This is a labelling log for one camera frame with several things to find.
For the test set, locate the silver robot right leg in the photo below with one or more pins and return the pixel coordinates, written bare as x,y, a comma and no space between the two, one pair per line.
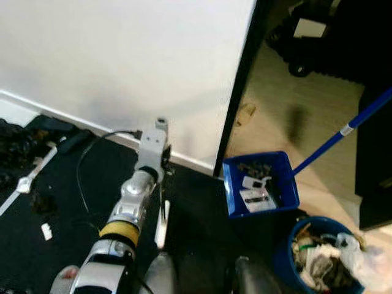
254,282

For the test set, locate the silver robot leg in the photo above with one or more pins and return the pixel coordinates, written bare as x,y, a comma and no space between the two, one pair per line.
160,278
254,282

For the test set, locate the white flat carton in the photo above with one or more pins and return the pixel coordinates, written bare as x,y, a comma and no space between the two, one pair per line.
255,182
256,201

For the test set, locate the blue round trash bin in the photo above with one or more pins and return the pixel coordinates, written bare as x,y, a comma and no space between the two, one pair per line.
283,263

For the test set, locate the small beige floor object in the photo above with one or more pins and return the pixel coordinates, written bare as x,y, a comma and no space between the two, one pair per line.
245,114

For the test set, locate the black trash chunk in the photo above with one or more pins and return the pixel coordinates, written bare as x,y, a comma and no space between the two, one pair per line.
252,168

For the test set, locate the black garbage bag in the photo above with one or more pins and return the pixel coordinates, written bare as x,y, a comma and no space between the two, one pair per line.
15,147

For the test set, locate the black door frame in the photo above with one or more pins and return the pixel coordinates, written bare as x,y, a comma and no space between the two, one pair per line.
240,92

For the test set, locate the black sandal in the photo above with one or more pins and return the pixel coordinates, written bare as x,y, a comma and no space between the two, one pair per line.
76,142
55,124

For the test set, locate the white paper scrap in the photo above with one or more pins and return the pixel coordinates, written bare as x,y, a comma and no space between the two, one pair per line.
46,232

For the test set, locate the small white box device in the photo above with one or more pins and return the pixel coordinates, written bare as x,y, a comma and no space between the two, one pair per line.
24,184

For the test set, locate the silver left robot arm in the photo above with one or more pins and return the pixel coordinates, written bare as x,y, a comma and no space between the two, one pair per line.
131,202

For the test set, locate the silver robot left leg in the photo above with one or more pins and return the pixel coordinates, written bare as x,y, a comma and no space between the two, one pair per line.
160,278

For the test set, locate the white plastic bag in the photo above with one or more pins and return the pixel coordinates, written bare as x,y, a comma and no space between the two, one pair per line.
367,266

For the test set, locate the black wheeled cart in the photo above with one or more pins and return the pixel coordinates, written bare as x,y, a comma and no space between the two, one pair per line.
288,52

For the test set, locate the blue plastic dustpan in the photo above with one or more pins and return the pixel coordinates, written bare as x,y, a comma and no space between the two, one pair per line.
293,184

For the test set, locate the white slipper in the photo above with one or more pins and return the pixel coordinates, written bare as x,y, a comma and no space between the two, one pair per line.
64,277

